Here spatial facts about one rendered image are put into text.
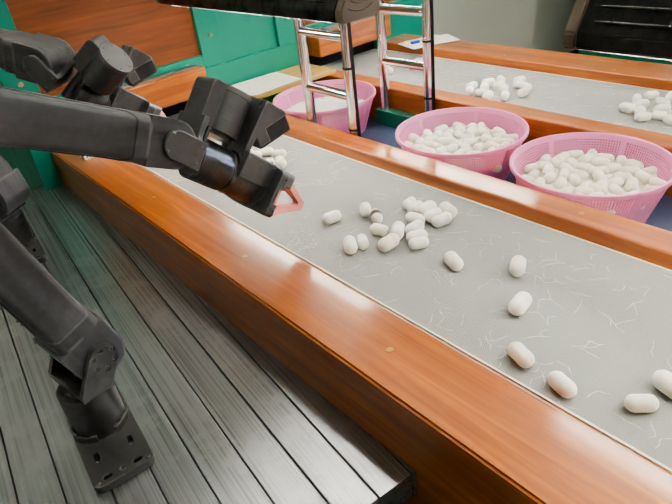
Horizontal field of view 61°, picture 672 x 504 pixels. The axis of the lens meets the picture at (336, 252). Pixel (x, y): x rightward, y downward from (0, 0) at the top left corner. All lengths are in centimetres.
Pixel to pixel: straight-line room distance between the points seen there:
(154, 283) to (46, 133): 47
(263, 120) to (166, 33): 88
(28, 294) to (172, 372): 26
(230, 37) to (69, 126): 112
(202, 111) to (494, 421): 48
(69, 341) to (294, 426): 27
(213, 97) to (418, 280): 36
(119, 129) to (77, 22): 91
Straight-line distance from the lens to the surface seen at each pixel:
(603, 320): 76
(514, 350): 67
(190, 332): 90
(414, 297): 77
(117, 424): 78
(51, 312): 67
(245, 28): 174
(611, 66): 164
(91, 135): 65
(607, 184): 108
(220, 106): 75
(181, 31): 165
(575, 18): 67
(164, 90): 156
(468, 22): 358
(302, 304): 74
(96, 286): 109
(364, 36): 192
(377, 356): 65
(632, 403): 64
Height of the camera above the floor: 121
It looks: 32 degrees down
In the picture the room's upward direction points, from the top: 8 degrees counter-clockwise
